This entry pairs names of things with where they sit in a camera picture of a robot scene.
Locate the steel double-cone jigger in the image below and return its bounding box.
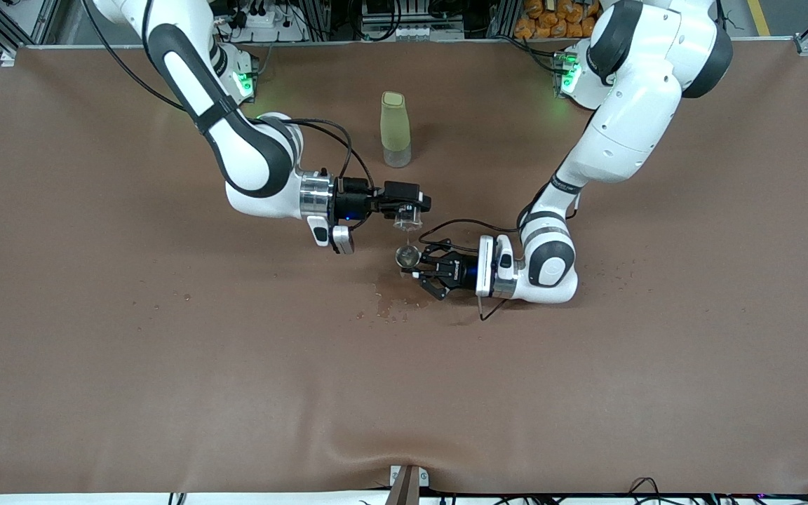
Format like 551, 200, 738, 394
395, 245, 423, 276

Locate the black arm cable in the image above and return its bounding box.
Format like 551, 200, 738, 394
81, 0, 377, 232
419, 193, 581, 323

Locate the white power strip with plugs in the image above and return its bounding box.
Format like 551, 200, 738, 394
225, 0, 307, 43

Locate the grey electronics box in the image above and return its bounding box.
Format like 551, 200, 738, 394
361, 0, 466, 41

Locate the green bottle with clear base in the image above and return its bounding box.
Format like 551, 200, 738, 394
380, 91, 412, 169

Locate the spilled liquid puddle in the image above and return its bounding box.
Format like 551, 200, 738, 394
355, 277, 427, 323

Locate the brown wooden strip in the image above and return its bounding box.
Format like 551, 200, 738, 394
384, 466, 421, 505

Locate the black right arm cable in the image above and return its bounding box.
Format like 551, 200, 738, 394
81, 0, 377, 232

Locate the brown table mat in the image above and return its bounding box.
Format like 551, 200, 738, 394
0, 39, 808, 495

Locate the orange snack bags pile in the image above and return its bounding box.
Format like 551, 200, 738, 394
514, 0, 601, 39

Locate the white metal edge bracket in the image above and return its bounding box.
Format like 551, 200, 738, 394
390, 465, 430, 488

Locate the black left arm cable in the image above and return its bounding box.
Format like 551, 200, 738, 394
419, 193, 581, 323

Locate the aluminium profile frame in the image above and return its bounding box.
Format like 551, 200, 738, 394
0, 0, 808, 67

